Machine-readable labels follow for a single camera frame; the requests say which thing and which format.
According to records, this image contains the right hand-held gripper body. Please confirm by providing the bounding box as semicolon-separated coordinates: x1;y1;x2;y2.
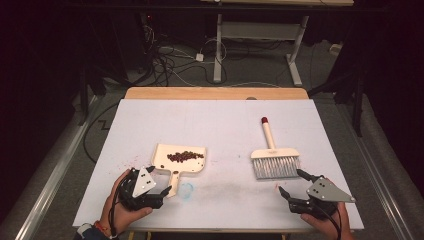
287;176;357;221

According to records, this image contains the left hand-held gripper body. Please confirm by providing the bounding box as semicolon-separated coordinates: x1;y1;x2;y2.
117;165;165;212

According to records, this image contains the cream dustpan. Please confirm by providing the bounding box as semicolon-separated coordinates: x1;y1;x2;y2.
151;143;207;199

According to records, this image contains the pile of red beans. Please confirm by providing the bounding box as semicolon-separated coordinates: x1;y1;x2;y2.
159;150;205;169

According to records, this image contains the cream brush with red cap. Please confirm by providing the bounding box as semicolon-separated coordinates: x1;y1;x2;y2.
250;116;302;181

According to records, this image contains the person's right hand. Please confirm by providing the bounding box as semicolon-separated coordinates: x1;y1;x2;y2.
299;202;353;240

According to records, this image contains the person's left hand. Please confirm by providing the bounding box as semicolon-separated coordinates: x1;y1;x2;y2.
99;168;154;236

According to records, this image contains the white board table cover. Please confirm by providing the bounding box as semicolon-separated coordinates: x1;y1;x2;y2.
72;98;365;231

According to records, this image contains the black stand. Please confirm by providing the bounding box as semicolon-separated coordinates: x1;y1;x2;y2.
77;63;107;127
307;64;368;138

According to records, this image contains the wooden table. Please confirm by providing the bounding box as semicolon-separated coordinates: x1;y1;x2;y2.
76;86;363;235

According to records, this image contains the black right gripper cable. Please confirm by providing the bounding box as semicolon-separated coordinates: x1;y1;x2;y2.
316;202;343;240

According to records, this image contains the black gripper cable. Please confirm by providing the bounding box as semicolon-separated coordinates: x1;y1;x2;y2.
109;171;136;240
316;202;343;240

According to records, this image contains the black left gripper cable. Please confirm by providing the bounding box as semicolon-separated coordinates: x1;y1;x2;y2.
109;171;136;240

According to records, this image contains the aluminium floor rail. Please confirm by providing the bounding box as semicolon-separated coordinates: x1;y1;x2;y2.
14;94;102;240
336;103;415;240

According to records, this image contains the red bracelet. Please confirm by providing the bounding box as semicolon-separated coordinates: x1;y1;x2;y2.
93;220;111;237

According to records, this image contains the black floor cable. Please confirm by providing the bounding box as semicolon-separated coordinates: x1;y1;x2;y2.
82;101;120;165

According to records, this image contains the tangle of black cables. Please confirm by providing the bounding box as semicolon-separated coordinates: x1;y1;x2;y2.
139;24;229;88

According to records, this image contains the white desk with metal frame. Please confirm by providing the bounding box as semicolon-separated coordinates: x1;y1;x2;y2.
199;0;355;88

